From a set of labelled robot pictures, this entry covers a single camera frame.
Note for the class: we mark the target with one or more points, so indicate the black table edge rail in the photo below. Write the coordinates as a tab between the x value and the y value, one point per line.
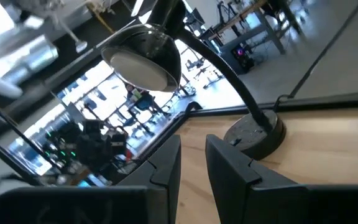
322	102

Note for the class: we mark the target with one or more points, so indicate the black background robot arm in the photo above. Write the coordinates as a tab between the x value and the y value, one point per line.
95	146

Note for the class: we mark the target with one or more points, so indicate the black computer tower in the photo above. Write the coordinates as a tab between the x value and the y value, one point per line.
241	60

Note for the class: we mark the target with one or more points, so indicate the silver ceiling air duct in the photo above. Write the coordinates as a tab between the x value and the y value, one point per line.
26	62

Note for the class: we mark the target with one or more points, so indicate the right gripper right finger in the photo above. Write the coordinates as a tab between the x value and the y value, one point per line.
247	199

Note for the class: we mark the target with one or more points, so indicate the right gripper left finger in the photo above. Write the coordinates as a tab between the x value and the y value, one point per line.
141	202

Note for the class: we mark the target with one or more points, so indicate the black gooseneck desk lamp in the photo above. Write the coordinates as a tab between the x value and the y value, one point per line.
148	46

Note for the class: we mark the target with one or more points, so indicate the wooden background table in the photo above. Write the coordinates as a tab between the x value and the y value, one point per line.
253	18

